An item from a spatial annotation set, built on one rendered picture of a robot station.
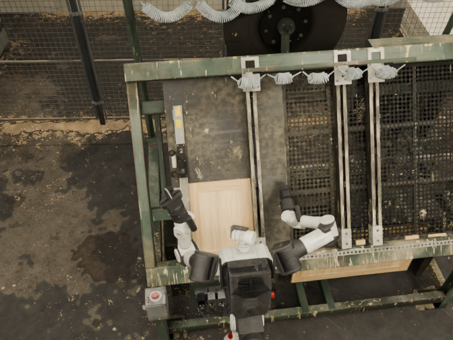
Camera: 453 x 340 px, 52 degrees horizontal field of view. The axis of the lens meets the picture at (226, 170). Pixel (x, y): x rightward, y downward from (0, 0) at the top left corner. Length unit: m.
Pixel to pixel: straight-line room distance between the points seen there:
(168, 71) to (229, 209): 0.89
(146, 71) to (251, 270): 1.22
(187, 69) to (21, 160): 2.89
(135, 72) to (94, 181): 2.21
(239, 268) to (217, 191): 0.67
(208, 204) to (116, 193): 1.88
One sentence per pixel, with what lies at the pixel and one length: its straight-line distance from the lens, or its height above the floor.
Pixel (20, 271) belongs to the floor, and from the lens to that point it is 4.24.
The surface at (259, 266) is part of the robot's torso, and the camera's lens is 2.25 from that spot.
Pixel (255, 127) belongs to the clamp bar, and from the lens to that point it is 2.69.
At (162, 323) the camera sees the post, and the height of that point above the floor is 0.65.
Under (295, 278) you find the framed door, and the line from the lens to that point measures 3.53.
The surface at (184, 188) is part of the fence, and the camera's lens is 2.73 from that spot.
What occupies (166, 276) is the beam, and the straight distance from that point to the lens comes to 2.87.
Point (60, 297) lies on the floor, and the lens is 3.98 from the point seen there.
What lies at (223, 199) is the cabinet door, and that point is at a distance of 2.78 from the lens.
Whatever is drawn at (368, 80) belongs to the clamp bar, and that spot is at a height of 1.75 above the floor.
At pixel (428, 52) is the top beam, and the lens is 3.01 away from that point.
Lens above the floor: 3.29
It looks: 45 degrees down
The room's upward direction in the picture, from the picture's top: straight up
